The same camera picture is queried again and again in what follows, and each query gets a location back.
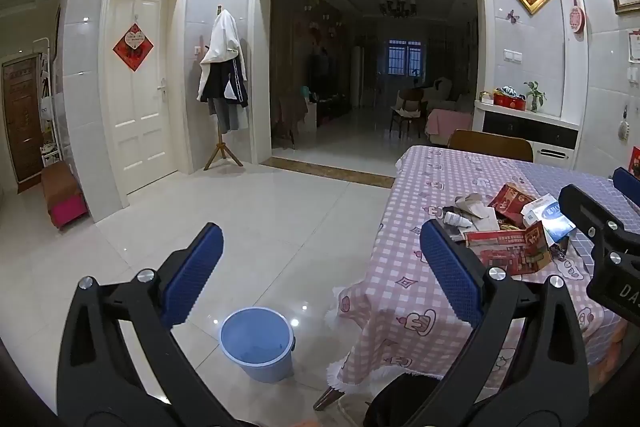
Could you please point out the blue plastic bucket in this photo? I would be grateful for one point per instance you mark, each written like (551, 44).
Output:
(255, 359)

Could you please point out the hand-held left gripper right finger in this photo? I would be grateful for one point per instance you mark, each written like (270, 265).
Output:
(452, 277)

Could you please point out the wooden coat rack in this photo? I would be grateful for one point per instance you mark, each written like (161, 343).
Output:
(222, 154)

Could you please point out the red tin box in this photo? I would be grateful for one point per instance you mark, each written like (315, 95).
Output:
(510, 102)

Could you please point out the butterfly wall decoration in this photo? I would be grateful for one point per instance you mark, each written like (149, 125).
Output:
(512, 15)

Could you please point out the wooden armchair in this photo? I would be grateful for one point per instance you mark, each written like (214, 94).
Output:
(407, 107)

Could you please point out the patterned bag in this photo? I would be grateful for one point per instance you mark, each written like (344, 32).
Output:
(506, 90)

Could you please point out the red diamond door decoration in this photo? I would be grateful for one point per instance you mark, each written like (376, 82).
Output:
(132, 47)

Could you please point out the green potted plant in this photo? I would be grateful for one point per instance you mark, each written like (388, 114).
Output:
(534, 94)

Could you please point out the double wall switch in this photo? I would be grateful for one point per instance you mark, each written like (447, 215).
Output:
(512, 55)

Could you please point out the brown paper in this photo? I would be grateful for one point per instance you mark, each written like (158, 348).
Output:
(475, 207)

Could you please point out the dark chandelier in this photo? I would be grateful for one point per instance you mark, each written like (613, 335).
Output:
(397, 4)

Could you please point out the white standing air conditioner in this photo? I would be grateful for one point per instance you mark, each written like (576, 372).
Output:
(358, 77)

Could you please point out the brown carved wooden door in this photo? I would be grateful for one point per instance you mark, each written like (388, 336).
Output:
(22, 117)

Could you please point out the white and black sideboard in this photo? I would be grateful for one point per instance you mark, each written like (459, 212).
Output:
(530, 129)

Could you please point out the red patterned crushed carton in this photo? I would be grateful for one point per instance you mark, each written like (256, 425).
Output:
(505, 252)

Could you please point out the dark chair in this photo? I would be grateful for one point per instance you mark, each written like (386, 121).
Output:
(400, 402)

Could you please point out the small white bottle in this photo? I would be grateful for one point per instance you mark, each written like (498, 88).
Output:
(455, 219)

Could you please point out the brown and pink stool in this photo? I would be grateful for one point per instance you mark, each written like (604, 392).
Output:
(62, 197)

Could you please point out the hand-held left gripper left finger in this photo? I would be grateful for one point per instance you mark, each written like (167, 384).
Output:
(192, 277)

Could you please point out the white panel door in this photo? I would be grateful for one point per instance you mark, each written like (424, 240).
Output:
(145, 107)

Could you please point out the pink checked tablecloth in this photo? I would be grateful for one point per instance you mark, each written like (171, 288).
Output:
(415, 217)

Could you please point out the barred window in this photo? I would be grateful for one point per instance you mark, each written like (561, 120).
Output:
(406, 59)

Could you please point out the red tan snack wrapper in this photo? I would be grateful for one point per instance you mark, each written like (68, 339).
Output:
(510, 203)

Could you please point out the purple checked tablecloth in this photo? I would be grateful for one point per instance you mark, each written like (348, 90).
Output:
(560, 179)

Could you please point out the white shelf rack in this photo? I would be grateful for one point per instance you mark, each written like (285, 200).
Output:
(50, 127)

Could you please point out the dark striped jacket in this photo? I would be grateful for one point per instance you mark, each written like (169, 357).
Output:
(220, 82)

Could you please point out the pink blanket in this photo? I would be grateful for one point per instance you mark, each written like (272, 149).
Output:
(447, 124)

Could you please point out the brown cloth draped chair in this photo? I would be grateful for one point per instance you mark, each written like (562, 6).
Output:
(290, 112)

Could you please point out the grey trousers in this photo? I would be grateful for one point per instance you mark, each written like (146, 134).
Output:
(227, 117)

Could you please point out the round red wall ornament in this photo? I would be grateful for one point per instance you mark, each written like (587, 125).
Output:
(576, 19)

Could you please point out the teal jar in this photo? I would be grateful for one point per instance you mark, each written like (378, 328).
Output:
(305, 92)

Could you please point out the brown wooden dining chair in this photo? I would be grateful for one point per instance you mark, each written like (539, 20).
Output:
(490, 147)

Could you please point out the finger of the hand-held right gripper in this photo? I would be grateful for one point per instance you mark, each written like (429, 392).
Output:
(627, 181)
(575, 202)

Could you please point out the light sofa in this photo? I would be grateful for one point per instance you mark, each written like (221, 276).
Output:
(445, 92)

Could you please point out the white and blue carton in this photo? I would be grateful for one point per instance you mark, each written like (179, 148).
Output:
(547, 217)

